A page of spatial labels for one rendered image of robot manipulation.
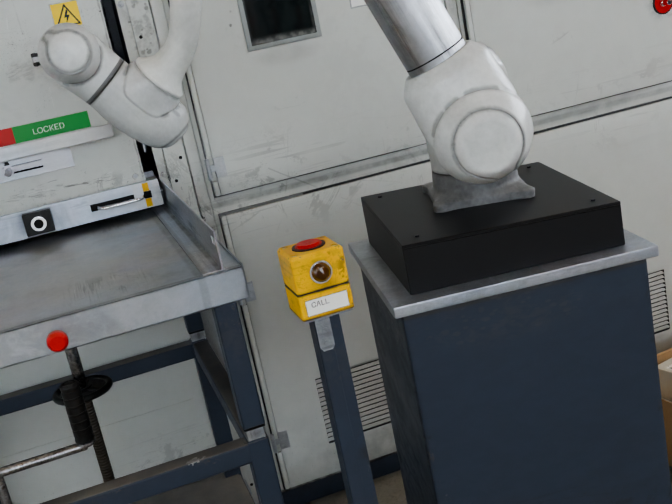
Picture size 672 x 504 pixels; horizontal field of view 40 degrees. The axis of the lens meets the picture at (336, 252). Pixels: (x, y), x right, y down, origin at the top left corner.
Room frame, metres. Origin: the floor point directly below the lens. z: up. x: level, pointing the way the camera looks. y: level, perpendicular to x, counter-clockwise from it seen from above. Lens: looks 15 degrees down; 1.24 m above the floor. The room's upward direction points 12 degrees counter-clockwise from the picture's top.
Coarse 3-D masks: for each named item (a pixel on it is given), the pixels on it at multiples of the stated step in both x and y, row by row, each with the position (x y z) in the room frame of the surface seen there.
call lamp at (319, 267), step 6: (312, 264) 1.25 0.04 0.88; (318, 264) 1.25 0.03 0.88; (324, 264) 1.25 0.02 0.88; (312, 270) 1.25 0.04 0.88; (318, 270) 1.24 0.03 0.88; (324, 270) 1.24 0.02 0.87; (330, 270) 1.25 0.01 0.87; (312, 276) 1.25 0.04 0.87; (318, 276) 1.24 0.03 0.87; (324, 276) 1.24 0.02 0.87; (330, 276) 1.25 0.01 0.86; (318, 282) 1.25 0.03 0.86; (324, 282) 1.25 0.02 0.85
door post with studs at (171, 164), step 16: (128, 0) 2.11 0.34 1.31; (144, 0) 2.12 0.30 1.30; (128, 16) 2.11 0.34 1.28; (144, 16) 2.12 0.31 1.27; (128, 32) 2.11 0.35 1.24; (144, 32) 2.12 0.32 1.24; (128, 48) 2.11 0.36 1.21; (144, 48) 2.11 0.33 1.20; (176, 144) 2.12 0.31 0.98; (160, 160) 2.11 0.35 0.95; (176, 160) 2.12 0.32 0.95; (160, 176) 2.11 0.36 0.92; (176, 176) 2.11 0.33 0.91; (176, 192) 2.11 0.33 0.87; (192, 192) 2.12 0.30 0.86; (192, 208) 2.12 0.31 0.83; (256, 496) 2.11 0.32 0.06
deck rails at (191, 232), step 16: (160, 208) 2.08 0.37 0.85; (176, 208) 1.89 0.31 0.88; (176, 224) 1.87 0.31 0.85; (192, 224) 1.69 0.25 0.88; (176, 240) 1.72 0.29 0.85; (192, 240) 1.69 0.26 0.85; (208, 240) 1.52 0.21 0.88; (192, 256) 1.57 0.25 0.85; (208, 256) 1.55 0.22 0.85; (208, 272) 1.44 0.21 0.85
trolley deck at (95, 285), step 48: (48, 240) 1.99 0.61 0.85; (96, 240) 1.89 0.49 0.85; (144, 240) 1.80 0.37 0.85; (0, 288) 1.64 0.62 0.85; (48, 288) 1.57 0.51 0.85; (96, 288) 1.50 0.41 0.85; (144, 288) 1.44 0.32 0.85; (192, 288) 1.43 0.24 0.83; (240, 288) 1.45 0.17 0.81; (0, 336) 1.35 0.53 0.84; (96, 336) 1.39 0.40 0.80
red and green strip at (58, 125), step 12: (48, 120) 2.00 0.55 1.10; (60, 120) 2.01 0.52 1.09; (72, 120) 2.02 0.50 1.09; (84, 120) 2.02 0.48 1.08; (0, 132) 1.98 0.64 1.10; (12, 132) 1.98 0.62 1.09; (24, 132) 1.99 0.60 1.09; (36, 132) 2.00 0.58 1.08; (48, 132) 2.00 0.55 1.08; (60, 132) 2.01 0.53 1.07; (0, 144) 1.98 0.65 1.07
